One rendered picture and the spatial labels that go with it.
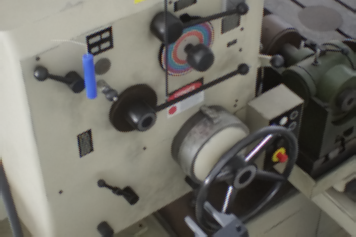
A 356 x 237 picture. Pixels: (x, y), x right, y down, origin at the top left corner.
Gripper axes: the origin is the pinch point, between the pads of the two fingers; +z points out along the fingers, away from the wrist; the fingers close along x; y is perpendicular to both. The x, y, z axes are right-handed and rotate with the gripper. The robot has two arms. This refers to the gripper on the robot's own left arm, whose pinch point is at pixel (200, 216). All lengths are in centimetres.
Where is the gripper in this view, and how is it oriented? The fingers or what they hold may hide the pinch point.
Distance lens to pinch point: 203.6
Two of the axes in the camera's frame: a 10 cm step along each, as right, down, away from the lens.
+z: -5.9, -5.5, 5.9
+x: -7.9, 5.5, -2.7
